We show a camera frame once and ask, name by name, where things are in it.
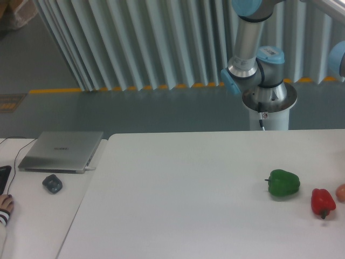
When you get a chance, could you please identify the hand with dark nails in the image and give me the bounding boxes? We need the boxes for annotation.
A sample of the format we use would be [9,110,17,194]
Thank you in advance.
[0,194,14,215]

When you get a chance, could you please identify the striped sleeve forearm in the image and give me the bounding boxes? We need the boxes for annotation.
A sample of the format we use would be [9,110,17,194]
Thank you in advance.
[0,209,10,256]

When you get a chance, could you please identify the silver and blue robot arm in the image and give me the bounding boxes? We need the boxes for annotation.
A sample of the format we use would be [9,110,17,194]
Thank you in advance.
[220,1,297,113]

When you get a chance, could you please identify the black keyboard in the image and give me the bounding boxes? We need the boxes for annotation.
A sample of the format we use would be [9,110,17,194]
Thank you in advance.
[0,165,12,195]

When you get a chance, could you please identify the silver closed laptop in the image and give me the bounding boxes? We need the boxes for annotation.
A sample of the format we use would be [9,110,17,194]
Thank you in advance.
[18,131,104,173]

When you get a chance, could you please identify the white usb plug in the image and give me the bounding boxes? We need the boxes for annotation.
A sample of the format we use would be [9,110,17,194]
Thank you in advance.
[85,167,96,172]

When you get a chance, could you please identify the grey folding partition screen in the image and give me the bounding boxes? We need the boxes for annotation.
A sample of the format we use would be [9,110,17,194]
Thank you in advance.
[35,1,344,91]

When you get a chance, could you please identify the green bell pepper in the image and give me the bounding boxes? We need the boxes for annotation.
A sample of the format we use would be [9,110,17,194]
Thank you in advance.
[265,169,300,197]

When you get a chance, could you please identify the red bell pepper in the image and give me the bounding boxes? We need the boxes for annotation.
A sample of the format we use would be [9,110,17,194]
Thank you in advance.
[310,188,336,219]

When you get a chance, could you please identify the orange round fruit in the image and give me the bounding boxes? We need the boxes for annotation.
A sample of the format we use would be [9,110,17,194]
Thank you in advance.
[335,184,345,202]

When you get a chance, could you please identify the black mouse cable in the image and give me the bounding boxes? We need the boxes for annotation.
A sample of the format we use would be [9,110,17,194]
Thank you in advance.
[0,137,37,195]

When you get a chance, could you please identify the white robot base cable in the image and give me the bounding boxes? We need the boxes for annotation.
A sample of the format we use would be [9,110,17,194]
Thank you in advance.
[257,101,267,131]

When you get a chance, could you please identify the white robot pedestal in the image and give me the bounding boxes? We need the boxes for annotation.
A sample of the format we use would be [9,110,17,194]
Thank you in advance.
[246,107,290,131]

